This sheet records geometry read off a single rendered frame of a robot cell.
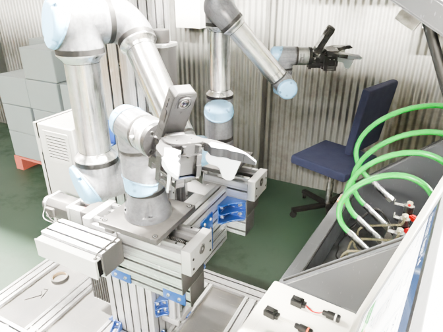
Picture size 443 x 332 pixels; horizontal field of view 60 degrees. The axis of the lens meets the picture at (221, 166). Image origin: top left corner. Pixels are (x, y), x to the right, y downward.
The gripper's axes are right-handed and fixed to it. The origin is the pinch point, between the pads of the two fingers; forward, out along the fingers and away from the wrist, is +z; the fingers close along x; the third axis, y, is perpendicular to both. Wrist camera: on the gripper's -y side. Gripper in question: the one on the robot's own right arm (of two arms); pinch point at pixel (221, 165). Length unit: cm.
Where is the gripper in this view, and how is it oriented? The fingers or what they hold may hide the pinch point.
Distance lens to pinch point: 58.4
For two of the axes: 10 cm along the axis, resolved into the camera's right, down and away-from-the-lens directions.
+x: -7.9, 1.3, -6.0
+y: -1.1, 9.3, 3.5
